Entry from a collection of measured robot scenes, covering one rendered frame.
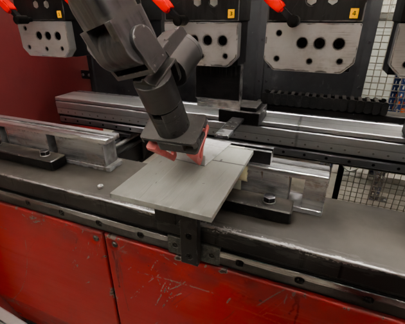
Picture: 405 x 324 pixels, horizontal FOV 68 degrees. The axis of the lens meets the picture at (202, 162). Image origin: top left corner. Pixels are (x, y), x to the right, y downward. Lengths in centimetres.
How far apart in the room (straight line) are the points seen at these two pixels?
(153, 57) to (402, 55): 38
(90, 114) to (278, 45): 81
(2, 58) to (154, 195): 93
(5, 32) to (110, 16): 96
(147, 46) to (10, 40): 97
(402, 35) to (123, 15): 41
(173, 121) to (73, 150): 51
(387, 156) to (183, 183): 59
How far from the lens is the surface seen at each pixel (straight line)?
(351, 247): 65
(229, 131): 75
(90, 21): 41
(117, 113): 112
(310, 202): 69
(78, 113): 125
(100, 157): 87
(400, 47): 58
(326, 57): 57
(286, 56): 58
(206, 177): 55
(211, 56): 61
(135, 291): 90
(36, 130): 100
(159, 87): 42
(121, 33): 39
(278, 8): 54
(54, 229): 95
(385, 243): 68
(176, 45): 48
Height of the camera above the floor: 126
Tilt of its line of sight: 26 degrees down
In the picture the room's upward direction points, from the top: straight up
